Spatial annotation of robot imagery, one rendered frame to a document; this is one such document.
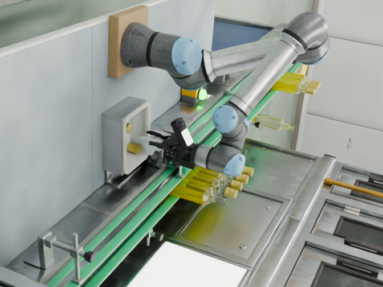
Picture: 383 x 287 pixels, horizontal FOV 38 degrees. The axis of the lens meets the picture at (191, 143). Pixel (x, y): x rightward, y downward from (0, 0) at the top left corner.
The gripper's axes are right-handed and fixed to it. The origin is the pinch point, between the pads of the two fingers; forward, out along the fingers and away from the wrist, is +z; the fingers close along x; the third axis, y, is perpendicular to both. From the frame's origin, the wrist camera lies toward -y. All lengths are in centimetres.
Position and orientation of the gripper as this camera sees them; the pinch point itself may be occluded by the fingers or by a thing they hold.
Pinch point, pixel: (145, 134)
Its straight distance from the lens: 191.6
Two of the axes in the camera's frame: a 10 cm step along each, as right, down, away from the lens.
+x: 4.3, -3.9, 8.1
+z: -9.0, -2.5, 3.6
